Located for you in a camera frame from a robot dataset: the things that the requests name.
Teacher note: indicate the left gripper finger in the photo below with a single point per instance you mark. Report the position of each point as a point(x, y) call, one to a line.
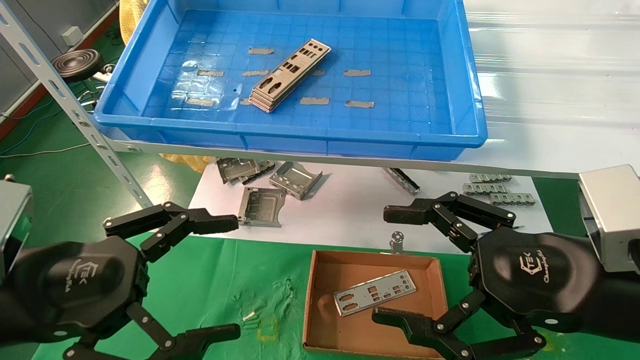
point(210, 223)

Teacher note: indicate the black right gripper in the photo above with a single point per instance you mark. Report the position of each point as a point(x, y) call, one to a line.
point(535, 270)

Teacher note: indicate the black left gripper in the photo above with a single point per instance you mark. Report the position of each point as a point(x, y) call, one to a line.
point(75, 285)

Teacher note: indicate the silver IO shield plate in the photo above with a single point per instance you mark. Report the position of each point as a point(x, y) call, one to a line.
point(361, 304)
point(260, 105)
point(301, 58)

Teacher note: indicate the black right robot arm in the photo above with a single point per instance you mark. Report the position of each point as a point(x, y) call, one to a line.
point(620, 305)

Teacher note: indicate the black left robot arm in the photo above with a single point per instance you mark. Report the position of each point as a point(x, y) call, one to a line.
point(6, 315)

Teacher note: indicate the brown cardboard box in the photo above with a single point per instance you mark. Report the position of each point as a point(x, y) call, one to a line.
point(340, 335)

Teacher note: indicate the blue plastic tray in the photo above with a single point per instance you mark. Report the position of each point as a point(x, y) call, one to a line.
point(400, 125)

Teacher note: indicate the small white scrap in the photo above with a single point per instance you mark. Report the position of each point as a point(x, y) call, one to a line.
point(249, 316)

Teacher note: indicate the silver metal cage part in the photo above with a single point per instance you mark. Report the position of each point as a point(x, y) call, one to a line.
point(265, 167)
point(235, 170)

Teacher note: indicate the long silver metal bar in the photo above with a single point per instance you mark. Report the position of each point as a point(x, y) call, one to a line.
point(402, 182)

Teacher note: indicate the open silver metal housing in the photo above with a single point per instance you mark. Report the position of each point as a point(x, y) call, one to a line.
point(295, 180)

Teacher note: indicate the silver connector row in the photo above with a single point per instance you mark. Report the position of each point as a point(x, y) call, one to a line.
point(512, 199)
point(485, 189)
point(490, 178)

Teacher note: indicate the small white floor object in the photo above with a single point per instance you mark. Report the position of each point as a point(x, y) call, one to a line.
point(102, 76)

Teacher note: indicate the black round disc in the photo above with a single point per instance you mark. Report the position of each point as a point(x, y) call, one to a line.
point(77, 64)

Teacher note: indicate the flat silver metal frame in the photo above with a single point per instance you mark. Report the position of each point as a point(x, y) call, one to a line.
point(260, 207)

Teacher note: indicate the grey slotted rack post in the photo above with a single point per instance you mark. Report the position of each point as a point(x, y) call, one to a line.
point(67, 102)

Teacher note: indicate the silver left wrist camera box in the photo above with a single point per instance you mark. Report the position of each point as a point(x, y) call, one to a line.
point(12, 220)

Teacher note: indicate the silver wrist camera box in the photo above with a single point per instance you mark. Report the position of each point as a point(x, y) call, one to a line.
point(12, 220)
point(612, 210)

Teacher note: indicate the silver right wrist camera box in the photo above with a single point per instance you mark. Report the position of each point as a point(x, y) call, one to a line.
point(612, 210)

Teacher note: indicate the white wall socket box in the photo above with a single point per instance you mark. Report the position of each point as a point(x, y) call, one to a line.
point(72, 35)

